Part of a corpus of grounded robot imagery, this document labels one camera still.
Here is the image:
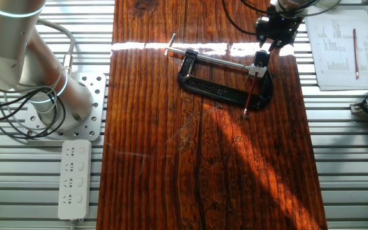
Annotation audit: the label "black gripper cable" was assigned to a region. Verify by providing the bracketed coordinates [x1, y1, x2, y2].
[221, 0, 258, 36]

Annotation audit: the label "red pen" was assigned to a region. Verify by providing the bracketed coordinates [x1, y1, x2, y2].
[352, 28, 360, 81]

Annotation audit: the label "red thin cable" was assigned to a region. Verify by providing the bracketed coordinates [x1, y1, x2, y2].
[241, 72, 259, 118]

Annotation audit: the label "brown wooden board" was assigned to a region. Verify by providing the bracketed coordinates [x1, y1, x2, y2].
[96, 0, 328, 230]

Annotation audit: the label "grey cable with metal connector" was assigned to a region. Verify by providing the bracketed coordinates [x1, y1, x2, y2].
[36, 18, 77, 75]

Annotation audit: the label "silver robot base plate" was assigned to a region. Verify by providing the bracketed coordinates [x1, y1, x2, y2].
[24, 72, 107, 142]

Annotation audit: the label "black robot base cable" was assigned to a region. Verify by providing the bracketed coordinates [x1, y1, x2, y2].
[0, 86, 67, 141]

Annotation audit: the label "white power strip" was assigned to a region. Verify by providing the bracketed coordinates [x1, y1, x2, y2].
[57, 139, 93, 222]

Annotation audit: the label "printed white paper sheets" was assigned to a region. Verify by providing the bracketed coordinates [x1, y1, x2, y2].
[305, 9, 368, 92]

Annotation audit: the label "black C-clamp with steel screw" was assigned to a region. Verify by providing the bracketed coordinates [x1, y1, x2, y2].
[164, 33, 273, 111]

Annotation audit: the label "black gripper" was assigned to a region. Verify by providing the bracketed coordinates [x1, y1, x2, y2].
[254, 14, 300, 51]

